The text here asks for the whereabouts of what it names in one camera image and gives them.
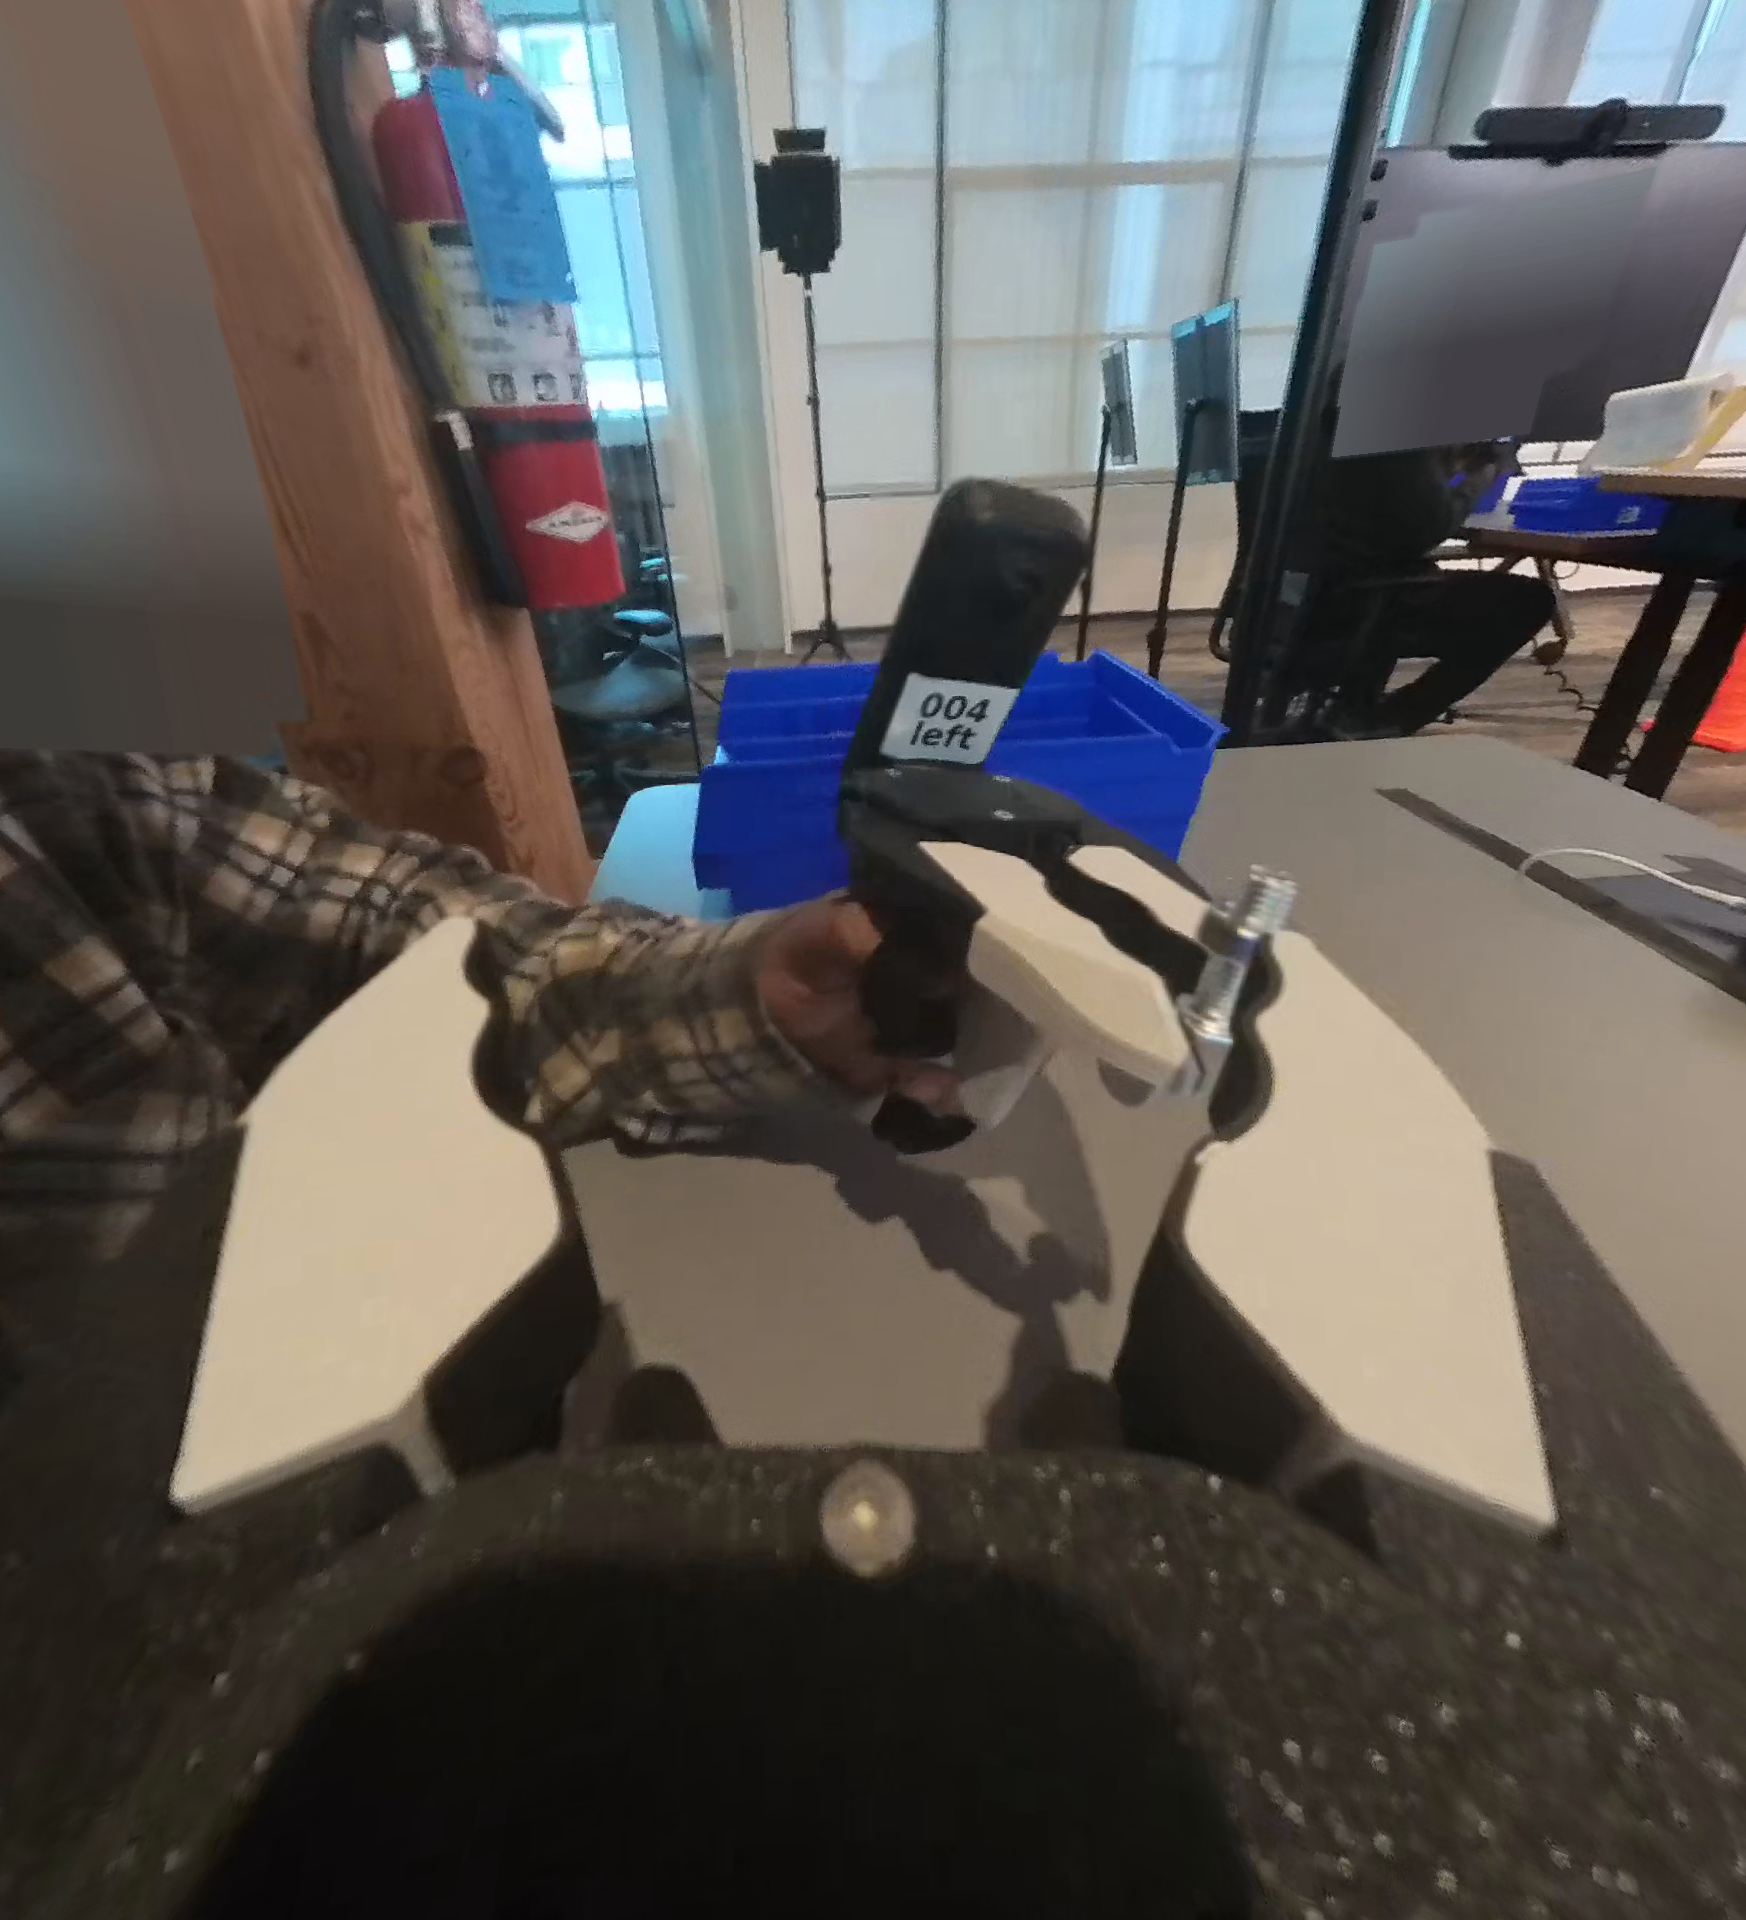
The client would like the wooden post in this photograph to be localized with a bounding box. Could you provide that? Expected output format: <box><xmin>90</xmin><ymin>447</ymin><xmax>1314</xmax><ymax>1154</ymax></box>
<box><xmin>126</xmin><ymin>0</ymin><xmax>600</xmax><ymax>906</ymax></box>

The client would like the white and yellow bundle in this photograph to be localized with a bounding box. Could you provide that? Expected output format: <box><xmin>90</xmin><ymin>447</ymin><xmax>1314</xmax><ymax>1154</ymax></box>
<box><xmin>1575</xmin><ymin>377</ymin><xmax>1746</xmax><ymax>478</ymax></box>

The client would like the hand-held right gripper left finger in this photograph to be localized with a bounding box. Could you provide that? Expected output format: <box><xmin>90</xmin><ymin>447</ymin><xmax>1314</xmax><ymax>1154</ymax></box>
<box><xmin>164</xmin><ymin>910</ymin><xmax>578</xmax><ymax>1516</ymax></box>

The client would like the person's left forearm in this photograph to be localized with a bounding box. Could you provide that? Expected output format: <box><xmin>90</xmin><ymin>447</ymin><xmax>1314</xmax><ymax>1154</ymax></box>
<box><xmin>131</xmin><ymin>760</ymin><xmax>820</xmax><ymax>1169</ymax></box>

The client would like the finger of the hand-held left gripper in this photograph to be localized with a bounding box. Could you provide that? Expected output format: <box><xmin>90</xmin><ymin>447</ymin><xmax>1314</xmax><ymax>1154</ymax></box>
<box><xmin>1056</xmin><ymin>839</ymin><xmax>1219</xmax><ymax>1001</ymax></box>
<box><xmin>919</xmin><ymin>839</ymin><xmax>1209</xmax><ymax>1109</ymax></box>

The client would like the blue plastic bin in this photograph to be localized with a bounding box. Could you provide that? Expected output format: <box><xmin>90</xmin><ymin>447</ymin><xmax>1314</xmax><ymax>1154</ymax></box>
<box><xmin>696</xmin><ymin>649</ymin><xmax>1233</xmax><ymax>910</ymax></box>

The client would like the grey office chair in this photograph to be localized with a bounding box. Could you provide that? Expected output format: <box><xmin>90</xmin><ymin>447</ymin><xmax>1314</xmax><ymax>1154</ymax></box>
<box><xmin>551</xmin><ymin>608</ymin><xmax>696</xmax><ymax>794</ymax></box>

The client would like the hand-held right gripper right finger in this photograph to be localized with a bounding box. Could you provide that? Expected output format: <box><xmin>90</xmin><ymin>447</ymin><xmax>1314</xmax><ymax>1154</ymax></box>
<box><xmin>1180</xmin><ymin>923</ymin><xmax>1558</xmax><ymax>1541</ymax></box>

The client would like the black webcam bar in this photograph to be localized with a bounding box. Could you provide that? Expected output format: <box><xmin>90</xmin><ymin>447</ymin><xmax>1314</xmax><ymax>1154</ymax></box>
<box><xmin>1469</xmin><ymin>106</ymin><xmax>1721</xmax><ymax>159</ymax></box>

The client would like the person's left hand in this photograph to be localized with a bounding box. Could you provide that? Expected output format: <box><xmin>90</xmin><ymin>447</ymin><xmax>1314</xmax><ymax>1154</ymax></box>
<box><xmin>751</xmin><ymin>898</ymin><xmax>953</xmax><ymax>1113</ymax></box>

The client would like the blue paper tag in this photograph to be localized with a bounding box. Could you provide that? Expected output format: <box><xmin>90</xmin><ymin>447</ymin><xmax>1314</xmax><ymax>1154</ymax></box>
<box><xmin>431</xmin><ymin>68</ymin><xmax>578</xmax><ymax>309</ymax></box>

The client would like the wooden office desk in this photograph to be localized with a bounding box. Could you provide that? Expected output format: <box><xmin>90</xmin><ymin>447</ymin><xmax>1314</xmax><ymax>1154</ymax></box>
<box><xmin>1466</xmin><ymin>465</ymin><xmax>1746</xmax><ymax>803</ymax></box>

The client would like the white cable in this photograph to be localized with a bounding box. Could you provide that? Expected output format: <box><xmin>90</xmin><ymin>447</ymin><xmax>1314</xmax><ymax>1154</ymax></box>
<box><xmin>1511</xmin><ymin>846</ymin><xmax>1746</xmax><ymax>910</ymax></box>

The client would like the black rolling display stand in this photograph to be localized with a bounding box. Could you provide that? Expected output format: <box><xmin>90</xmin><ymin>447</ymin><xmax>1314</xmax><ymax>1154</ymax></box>
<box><xmin>1219</xmin><ymin>0</ymin><xmax>1746</xmax><ymax>744</ymax></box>

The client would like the black panel stand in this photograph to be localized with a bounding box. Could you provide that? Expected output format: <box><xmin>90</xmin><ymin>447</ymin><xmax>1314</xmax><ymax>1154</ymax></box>
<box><xmin>1151</xmin><ymin>301</ymin><xmax>1248</xmax><ymax>682</ymax></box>
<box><xmin>1072</xmin><ymin>338</ymin><xmax>1139</xmax><ymax>663</ymax></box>

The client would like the red fire extinguisher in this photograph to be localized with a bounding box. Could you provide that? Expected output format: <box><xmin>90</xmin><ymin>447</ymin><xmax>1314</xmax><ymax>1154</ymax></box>
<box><xmin>316</xmin><ymin>0</ymin><xmax>630</xmax><ymax>616</ymax></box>

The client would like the black light stand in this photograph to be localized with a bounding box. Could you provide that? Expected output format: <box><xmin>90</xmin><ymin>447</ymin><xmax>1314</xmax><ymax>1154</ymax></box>
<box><xmin>751</xmin><ymin>126</ymin><xmax>847</xmax><ymax>663</ymax></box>

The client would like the silver hex bolt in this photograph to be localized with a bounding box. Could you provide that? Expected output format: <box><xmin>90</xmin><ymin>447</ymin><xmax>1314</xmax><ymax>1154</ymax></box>
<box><xmin>1180</xmin><ymin>869</ymin><xmax>1301</xmax><ymax>1049</ymax></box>

